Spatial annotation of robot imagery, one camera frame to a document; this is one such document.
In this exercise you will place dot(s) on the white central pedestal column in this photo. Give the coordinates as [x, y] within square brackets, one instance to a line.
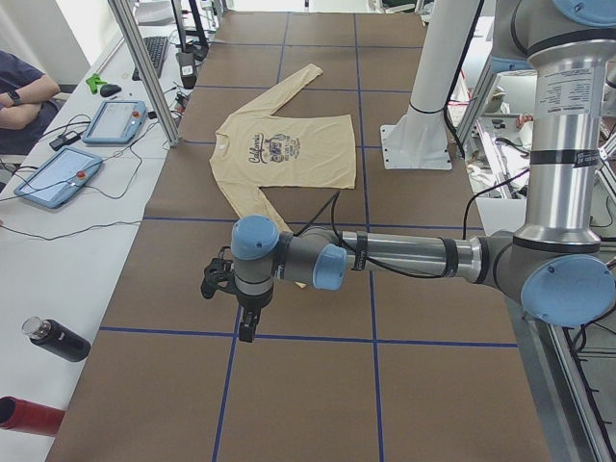
[419, 140]

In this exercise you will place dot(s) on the green tool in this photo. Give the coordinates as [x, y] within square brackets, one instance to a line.
[94, 82]

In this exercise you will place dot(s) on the seated person in navy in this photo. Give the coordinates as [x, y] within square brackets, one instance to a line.
[27, 106]

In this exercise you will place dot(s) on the black computer mouse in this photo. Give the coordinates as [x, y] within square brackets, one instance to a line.
[108, 90]

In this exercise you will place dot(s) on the far blue teach pendant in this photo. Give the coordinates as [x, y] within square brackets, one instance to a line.
[115, 122]

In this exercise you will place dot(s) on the beige long sleeve shirt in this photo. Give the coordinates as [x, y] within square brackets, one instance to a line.
[256, 149]

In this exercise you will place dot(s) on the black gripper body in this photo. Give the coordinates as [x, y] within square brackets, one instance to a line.
[252, 303]

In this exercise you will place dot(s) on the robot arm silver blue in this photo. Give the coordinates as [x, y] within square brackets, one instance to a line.
[550, 265]

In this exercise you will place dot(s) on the near blue teach pendant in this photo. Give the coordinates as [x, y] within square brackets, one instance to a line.
[57, 180]

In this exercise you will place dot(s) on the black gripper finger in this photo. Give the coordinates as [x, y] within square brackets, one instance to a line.
[244, 332]
[251, 333]

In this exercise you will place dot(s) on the blue teach pendant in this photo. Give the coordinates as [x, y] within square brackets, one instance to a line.
[115, 122]
[57, 180]

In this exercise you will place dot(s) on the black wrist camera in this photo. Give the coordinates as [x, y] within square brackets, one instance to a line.
[219, 275]

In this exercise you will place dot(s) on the black keyboard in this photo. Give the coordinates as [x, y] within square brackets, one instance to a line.
[156, 48]

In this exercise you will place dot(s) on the black water bottle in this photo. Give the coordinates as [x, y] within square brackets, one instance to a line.
[56, 338]

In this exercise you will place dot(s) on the aluminium frame post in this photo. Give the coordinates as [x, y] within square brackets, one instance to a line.
[131, 33]

